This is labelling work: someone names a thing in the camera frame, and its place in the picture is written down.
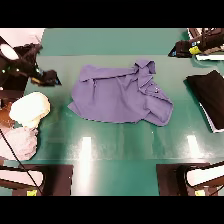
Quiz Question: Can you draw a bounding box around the white garment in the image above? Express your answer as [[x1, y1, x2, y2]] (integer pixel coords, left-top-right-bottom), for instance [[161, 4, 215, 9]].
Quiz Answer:
[[198, 101, 224, 134]]

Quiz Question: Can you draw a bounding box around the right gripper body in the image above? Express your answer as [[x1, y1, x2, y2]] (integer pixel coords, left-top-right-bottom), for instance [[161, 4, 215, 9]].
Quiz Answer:
[[167, 39, 195, 59]]

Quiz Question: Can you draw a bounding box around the black garment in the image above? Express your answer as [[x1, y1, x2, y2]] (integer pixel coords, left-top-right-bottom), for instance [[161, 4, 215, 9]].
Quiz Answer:
[[184, 69, 224, 131]]

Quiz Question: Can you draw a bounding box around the purple shirt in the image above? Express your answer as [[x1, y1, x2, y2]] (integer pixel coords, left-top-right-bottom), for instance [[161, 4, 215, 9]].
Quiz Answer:
[[67, 59, 175, 128]]

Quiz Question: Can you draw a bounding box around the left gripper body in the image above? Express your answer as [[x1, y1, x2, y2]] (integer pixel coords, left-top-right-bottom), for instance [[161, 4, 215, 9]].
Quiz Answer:
[[31, 69, 63, 88]]

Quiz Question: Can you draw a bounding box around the pale pink garment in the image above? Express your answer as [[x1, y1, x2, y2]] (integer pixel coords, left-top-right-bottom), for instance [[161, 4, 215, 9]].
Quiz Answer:
[[0, 126, 40, 162]]

